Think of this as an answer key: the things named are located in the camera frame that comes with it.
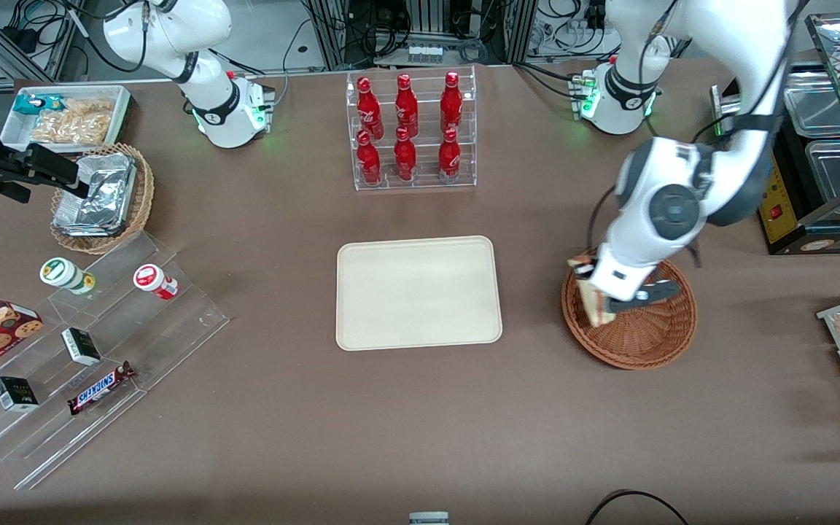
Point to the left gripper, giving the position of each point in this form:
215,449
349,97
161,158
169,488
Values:
585,273

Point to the triangular sandwich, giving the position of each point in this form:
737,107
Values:
596,306

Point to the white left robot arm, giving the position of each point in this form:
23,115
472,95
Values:
726,36

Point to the round brown wicker basket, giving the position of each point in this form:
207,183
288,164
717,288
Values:
646,339

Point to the light wicker basket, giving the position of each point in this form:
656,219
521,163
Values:
141,208

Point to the beige plastic tray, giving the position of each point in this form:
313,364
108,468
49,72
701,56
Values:
418,293

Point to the white rectangular bin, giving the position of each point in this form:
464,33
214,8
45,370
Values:
13,130

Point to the teal snack packet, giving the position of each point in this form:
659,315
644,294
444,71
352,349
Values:
30,103

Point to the clear bag of crackers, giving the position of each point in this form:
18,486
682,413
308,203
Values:
77,125

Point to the silver foil containers stack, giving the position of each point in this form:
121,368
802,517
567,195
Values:
99,197

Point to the green lidded cup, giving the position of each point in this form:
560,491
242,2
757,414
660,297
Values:
61,273

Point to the red lidded cup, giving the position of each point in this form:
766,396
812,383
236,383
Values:
152,280

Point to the red cola bottle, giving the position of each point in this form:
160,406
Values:
368,160
406,108
369,109
449,157
451,103
405,157

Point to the small black carton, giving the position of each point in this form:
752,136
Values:
15,394
81,346

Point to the clear acrylic bottle rack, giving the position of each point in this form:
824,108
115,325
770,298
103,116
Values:
420,182

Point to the clear acrylic stepped stand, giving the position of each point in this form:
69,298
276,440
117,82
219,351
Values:
172,324

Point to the Snickers chocolate bar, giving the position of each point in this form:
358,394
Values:
99,389

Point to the glass hot food case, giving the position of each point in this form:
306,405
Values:
828,219

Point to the white power strip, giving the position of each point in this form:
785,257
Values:
424,53

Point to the small grey device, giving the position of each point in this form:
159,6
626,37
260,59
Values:
429,518

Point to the aluminium frame structure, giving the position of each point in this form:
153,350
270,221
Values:
427,22

